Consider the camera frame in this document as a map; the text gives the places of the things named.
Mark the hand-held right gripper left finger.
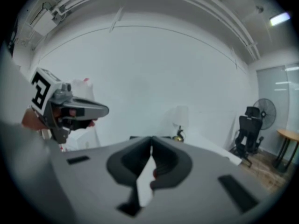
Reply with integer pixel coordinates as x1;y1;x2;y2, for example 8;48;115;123
59;136;154;224

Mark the white desk lamp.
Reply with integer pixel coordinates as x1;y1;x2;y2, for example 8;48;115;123
172;105;189;141

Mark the frosted glass partition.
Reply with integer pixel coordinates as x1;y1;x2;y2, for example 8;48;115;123
255;63;299;154

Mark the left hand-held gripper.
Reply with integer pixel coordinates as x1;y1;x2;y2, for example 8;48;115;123
29;66;110;145

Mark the ceiling light panel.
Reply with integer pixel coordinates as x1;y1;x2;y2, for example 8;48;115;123
269;11;292;27

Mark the white air conditioner unit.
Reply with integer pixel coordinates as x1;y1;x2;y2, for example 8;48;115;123
29;7;59;36

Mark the black standing fan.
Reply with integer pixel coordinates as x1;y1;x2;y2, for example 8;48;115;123
253;98;277;131

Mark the person's left hand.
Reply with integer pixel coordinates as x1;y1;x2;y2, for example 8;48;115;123
53;107;78;124

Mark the person's left forearm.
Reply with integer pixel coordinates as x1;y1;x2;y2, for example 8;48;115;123
21;107;49;131

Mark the black office chair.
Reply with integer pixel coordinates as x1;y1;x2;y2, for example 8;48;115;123
229;106;265;168

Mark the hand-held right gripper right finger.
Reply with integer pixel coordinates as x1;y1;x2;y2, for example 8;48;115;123
140;136;284;224

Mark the white table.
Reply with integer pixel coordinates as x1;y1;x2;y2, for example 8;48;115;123
149;131;242;167

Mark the round wooden table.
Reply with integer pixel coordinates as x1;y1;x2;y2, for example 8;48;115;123
271;128;299;173

